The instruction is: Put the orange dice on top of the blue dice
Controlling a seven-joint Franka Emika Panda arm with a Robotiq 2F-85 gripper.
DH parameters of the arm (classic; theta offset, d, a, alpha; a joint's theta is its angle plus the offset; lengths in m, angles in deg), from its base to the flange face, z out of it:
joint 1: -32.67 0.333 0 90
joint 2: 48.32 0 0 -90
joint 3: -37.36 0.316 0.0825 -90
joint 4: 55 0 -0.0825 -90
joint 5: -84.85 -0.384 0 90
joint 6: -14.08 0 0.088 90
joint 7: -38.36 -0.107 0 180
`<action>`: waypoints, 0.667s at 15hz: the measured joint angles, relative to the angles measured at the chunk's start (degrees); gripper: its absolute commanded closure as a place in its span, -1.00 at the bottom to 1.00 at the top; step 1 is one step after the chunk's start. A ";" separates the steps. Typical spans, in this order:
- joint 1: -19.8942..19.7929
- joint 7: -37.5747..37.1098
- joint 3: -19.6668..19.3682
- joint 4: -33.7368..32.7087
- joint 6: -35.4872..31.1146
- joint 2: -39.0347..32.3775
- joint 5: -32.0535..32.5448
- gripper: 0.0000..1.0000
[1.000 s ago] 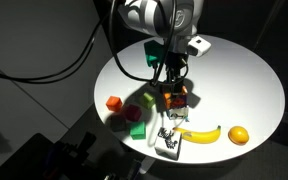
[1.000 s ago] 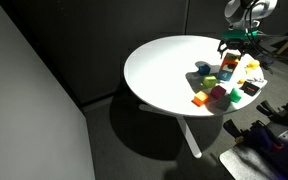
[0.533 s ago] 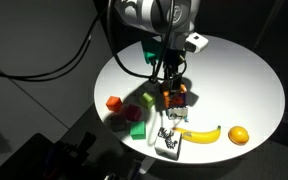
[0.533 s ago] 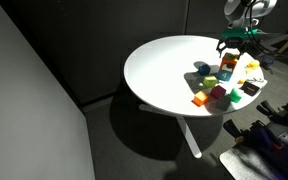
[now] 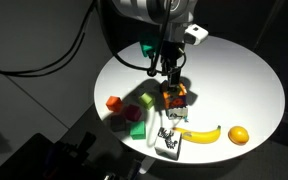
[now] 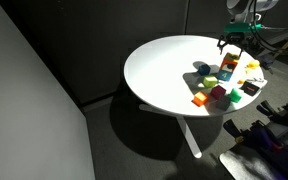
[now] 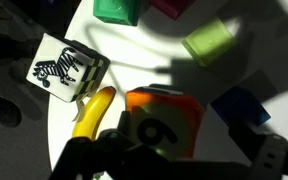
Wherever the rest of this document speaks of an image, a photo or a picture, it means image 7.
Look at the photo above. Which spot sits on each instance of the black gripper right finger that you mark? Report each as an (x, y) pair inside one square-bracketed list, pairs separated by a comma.
[(277, 160)]

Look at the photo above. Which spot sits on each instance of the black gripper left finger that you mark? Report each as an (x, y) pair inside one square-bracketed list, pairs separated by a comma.
[(110, 156)]

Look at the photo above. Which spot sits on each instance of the orange soft number dice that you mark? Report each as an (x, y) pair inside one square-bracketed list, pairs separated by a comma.
[(170, 113)]

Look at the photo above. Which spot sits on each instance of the yellow banana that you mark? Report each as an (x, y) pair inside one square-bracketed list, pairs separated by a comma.
[(92, 113)]

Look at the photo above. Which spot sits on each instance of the small blue cube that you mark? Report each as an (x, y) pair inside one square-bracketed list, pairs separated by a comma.
[(240, 108)]

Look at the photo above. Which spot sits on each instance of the small lime green cube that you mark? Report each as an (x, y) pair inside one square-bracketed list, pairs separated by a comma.
[(209, 41)]

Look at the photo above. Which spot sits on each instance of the small magenta cube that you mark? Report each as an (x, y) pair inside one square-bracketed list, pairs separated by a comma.
[(170, 6)]

